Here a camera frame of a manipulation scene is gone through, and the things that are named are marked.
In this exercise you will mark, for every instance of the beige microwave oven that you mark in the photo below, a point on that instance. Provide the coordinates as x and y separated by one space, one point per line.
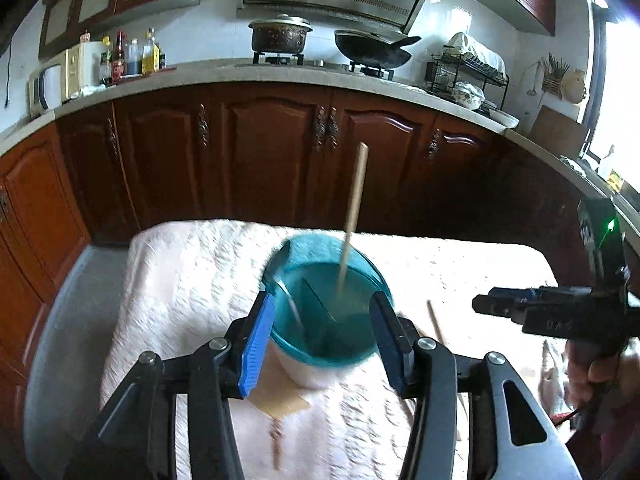
75 70

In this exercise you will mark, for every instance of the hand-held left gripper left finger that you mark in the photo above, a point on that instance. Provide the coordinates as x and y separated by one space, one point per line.
257 340

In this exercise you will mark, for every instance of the dark wooden base cabinets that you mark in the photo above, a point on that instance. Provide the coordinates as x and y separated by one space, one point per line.
260 160

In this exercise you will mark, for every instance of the white cloth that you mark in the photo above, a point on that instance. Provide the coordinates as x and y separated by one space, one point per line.
482 52

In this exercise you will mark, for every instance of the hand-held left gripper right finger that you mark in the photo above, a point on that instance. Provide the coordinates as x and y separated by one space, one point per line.
382 330

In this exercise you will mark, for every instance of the yellow oil bottle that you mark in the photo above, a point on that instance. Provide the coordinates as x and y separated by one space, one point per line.
150 57

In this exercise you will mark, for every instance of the floral lidded bowl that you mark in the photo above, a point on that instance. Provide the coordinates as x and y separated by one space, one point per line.
467 95

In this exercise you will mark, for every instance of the black wok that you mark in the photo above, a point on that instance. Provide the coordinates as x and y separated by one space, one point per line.
370 49

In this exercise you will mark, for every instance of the wall chopstick holder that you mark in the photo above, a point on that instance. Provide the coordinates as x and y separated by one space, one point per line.
554 80

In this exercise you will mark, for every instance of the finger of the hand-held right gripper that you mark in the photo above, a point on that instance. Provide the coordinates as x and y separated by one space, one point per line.
550 319
492 305

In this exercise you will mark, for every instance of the pink quilted table cover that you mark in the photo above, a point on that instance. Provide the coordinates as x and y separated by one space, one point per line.
200 280

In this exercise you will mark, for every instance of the teal and white utensil holder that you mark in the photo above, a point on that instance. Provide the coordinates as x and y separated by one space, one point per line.
312 355

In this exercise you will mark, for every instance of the black dish rack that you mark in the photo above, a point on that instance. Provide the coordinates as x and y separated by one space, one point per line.
440 75

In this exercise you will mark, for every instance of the stone countertop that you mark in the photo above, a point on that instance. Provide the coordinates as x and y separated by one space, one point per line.
200 74

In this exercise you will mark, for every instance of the small pink box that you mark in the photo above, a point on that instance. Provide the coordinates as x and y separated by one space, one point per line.
85 37

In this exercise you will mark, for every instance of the wooden cutting board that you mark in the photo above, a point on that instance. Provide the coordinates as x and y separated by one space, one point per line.
557 132

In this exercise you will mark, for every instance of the small dark bottle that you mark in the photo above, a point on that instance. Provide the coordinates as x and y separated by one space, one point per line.
162 60

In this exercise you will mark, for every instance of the white spoon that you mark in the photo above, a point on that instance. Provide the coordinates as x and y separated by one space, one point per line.
286 290

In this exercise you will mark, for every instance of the person's right hand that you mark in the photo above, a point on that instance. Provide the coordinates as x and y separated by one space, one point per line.
597 372

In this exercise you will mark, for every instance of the gas stove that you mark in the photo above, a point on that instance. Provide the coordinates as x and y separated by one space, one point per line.
320 64

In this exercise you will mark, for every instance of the light wooden chopstick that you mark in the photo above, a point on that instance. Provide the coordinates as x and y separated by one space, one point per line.
434 317
356 200

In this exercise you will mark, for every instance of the white plate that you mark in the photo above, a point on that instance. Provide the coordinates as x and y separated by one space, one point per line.
502 117

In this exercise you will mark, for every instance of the red label sauce bottle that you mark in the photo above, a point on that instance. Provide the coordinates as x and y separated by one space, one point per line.
118 62

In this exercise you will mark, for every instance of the window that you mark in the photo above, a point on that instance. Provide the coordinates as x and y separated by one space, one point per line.
620 85

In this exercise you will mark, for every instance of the person's right forearm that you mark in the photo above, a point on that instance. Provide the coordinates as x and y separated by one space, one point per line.
622 435

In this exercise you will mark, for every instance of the dark cooking pot with lid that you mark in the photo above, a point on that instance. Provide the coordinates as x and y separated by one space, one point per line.
277 35

